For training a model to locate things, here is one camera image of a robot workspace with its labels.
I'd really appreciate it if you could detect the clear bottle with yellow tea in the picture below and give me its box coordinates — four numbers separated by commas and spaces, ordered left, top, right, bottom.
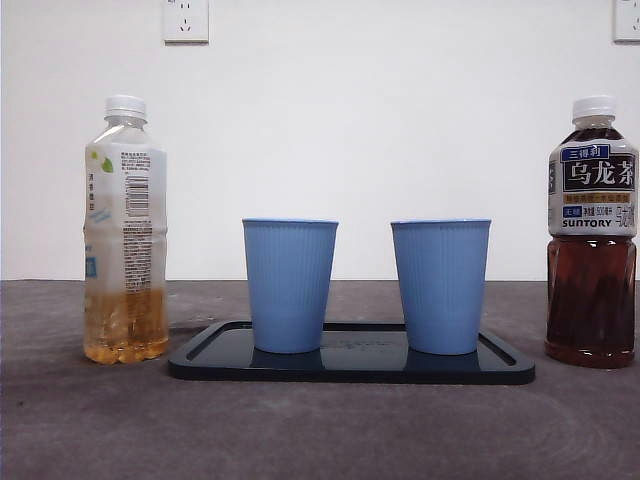
83, 94, 170, 365

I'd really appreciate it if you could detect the dark oolong tea bottle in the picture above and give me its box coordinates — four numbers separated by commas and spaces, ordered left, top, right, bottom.
543, 94, 640, 370

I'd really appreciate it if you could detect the blue ribbed cup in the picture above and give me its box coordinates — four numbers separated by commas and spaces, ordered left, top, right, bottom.
241, 217, 340, 355
389, 218, 493, 356

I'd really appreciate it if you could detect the dark teal rectangular tray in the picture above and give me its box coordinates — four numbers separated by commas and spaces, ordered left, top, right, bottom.
166, 320, 536, 386

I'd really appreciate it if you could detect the white wall socket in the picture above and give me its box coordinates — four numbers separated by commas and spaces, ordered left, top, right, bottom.
163, 0, 210, 45
612, 0, 640, 43

